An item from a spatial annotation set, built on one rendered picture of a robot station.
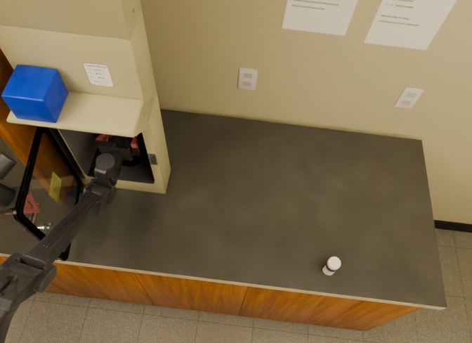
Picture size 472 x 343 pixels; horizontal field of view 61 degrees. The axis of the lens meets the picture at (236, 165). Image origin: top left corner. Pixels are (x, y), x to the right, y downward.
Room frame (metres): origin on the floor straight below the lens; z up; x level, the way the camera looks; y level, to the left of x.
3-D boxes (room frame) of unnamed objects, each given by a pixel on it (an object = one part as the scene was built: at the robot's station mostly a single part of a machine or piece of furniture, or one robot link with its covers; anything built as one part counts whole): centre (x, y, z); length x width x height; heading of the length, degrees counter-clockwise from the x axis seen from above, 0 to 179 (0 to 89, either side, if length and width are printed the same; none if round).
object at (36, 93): (0.59, 0.50, 1.55); 0.10 x 0.10 x 0.09; 89
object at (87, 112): (0.59, 0.42, 1.46); 0.32 x 0.11 x 0.10; 89
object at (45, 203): (0.48, 0.55, 1.19); 0.30 x 0.01 x 0.40; 6
